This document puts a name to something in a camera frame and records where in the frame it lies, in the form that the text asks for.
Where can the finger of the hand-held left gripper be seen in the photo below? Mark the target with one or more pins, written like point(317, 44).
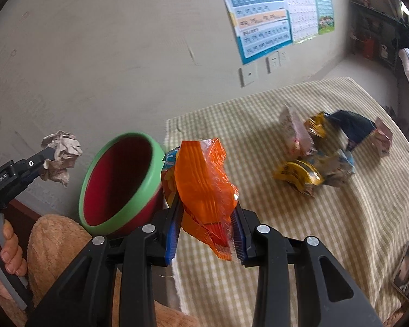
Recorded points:
point(41, 155)
point(32, 174)

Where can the small blue wrapper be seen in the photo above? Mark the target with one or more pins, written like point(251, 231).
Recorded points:
point(172, 156)

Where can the dark metal shelf rack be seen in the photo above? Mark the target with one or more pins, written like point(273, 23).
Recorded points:
point(378, 13)

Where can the green chart wall poster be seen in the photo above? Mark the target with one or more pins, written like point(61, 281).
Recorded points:
point(323, 3)

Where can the red box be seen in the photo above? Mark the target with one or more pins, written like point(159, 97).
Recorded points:
point(368, 49)

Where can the grey paper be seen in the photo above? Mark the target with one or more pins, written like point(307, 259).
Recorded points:
point(63, 150)

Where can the blue letter wall poster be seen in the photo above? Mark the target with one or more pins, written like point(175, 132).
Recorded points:
point(259, 13)

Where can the small white container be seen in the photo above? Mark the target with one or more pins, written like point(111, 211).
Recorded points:
point(384, 51)

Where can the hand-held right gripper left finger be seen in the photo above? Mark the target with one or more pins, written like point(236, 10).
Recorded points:
point(172, 238)

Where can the orange plastic wrapper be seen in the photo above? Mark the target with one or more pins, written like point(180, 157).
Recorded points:
point(201, 184)

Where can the white wall socket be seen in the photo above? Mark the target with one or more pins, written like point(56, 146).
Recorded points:
point(283, 58)
point(272, 63)

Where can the dark blue wrapper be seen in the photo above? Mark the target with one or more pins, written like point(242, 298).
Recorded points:
point(354, 126)

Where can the white wall plate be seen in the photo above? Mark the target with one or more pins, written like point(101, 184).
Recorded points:
point(248, 76)

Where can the yellow brown wrapper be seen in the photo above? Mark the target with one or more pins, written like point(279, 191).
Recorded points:
point(315, 126)

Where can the green rimmed red bin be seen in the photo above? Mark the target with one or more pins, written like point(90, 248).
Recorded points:
point(122, 177)

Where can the white chart wall poster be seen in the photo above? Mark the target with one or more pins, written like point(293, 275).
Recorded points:
point(300, 6)

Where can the light blue white wrapper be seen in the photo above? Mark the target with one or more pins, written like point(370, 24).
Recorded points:
point(339, 167)

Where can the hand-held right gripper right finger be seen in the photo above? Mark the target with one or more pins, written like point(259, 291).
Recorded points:
point(240, 242)

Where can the pink white wrapper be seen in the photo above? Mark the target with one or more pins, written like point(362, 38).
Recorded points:
point(383, 139)

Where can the person's left hand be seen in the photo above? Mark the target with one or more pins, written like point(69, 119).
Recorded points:
point(12, 252)

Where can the dark brown flat packet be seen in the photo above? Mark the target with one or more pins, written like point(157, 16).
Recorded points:
point(407, 269)

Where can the person's tan fleece leg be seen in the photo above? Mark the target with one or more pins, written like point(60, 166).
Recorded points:
point(51, 245)

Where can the pink white carton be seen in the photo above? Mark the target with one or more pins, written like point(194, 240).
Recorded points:
point(293, 133)

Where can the checked tablecloth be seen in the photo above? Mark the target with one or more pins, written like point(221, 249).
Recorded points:
point(259, 126)

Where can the yellow black wrapper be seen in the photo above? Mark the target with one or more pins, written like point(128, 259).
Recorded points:
point(298, 173)

